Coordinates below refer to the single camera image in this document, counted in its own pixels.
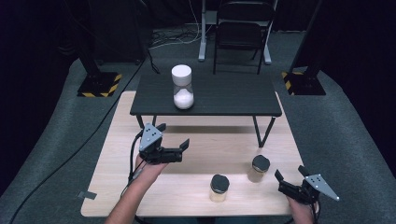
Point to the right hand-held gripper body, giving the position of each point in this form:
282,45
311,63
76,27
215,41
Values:
317,184

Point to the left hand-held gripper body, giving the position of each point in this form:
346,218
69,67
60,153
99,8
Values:
151,138

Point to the black-lid jar of tan powder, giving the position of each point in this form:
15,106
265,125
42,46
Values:
259,166
219,186

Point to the white-lid jar of white powder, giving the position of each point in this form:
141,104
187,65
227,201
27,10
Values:
183,90

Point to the black shelf with metal legs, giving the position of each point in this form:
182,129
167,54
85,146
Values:
224,93

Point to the person's right hand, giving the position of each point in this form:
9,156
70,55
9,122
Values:
302,210

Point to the person's left hand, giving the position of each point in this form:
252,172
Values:
149,172

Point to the black stand with striped base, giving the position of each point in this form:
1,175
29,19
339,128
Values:
99,84
306,84

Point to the grey tape strip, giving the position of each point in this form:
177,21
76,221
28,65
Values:
87,195

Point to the white desk leg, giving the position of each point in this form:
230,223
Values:
202,46
267,56

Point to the black folding chair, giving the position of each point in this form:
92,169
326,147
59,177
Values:
239,34

